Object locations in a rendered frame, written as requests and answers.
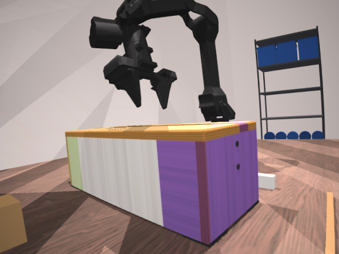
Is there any tan box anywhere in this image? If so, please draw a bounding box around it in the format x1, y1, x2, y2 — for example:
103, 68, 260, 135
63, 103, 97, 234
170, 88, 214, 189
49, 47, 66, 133
0, 194, 28, 253

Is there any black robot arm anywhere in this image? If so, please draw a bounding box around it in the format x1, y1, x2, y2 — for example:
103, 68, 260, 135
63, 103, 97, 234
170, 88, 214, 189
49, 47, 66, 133
89, 0, 235, 122

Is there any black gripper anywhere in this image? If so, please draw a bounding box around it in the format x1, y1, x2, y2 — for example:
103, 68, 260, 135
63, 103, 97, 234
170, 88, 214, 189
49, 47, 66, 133
103, 41, 177, 109

